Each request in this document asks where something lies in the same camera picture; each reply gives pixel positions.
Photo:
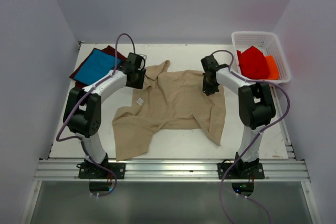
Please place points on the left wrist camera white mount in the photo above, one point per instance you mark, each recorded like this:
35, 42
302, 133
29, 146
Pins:
143, 56

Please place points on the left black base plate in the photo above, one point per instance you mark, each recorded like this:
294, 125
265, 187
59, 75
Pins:
89, 170

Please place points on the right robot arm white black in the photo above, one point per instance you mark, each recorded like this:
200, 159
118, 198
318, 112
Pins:
256, 109

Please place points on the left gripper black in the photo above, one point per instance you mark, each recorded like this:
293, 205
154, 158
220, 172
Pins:
138, 85

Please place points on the white plastic basket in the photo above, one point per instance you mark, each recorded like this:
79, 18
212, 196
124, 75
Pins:
268, 43

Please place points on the orange t shirt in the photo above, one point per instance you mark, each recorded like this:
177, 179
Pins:
273, 69

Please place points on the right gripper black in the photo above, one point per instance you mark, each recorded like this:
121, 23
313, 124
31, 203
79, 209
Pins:
208, 90

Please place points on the red t shirt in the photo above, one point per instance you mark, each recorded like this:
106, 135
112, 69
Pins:
253, 64

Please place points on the blue t shirt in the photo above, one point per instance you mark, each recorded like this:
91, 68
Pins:
96, 66

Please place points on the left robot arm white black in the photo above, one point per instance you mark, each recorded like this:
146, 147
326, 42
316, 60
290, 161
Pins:
83, 112

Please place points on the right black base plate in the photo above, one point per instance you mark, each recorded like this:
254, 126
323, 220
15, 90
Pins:
242, 170

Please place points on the beige t shirt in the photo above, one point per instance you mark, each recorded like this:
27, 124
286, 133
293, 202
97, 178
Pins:
168, 100

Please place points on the aluminium mounting rail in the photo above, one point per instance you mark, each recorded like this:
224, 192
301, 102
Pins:
174, 170

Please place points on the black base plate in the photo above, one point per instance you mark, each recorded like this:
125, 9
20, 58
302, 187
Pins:
242, 170
89, 170

